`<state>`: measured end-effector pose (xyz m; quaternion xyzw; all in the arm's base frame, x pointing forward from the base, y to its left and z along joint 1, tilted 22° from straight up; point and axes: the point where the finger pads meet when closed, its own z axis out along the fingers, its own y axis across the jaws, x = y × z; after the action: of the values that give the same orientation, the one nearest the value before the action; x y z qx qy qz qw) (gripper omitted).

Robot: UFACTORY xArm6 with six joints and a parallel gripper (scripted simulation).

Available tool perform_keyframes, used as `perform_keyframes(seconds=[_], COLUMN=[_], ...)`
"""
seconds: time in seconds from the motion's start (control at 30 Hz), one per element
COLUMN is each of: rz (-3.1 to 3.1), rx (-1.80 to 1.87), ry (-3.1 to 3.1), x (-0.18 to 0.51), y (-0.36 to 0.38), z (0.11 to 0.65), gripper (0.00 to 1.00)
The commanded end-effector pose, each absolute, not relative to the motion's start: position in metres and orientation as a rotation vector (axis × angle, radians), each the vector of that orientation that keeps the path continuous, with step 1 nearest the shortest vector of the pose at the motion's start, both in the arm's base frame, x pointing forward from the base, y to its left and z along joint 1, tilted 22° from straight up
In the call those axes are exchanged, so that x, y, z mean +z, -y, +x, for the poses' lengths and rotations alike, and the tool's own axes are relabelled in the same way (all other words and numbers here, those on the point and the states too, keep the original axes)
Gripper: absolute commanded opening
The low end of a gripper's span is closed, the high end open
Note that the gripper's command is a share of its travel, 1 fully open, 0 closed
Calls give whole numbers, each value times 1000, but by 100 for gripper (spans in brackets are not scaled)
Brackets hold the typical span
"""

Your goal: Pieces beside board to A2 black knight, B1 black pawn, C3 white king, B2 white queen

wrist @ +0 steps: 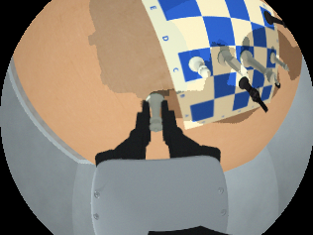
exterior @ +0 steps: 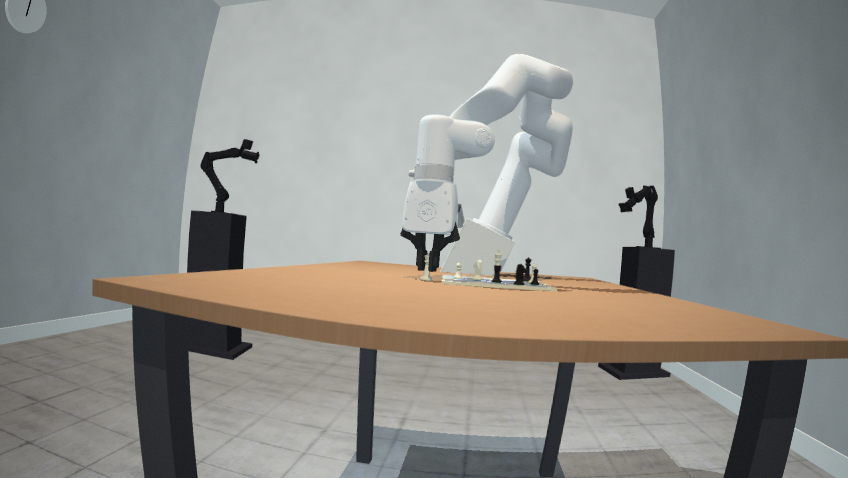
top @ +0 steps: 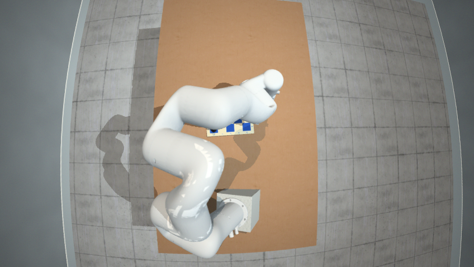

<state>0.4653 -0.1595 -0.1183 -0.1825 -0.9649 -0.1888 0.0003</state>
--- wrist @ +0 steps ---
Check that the white pawn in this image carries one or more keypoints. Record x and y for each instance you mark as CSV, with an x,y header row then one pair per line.
x,y
198,64

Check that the blue and cream chessboard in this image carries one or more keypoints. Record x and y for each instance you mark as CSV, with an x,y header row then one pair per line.
x,y
203,28

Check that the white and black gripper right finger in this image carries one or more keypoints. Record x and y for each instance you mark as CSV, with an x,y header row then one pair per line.
x,y
179,145

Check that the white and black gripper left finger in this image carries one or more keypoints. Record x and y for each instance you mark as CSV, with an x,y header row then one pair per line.
x,y
134,147

